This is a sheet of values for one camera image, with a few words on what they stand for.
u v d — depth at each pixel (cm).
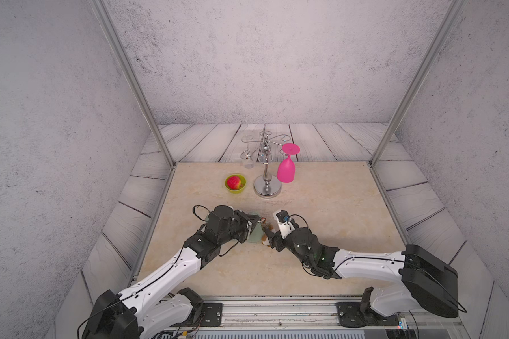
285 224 66
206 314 73
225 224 60
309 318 73
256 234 81
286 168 92
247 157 104
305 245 59
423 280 42
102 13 71
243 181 108
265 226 79
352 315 73
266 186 110
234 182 105
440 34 76
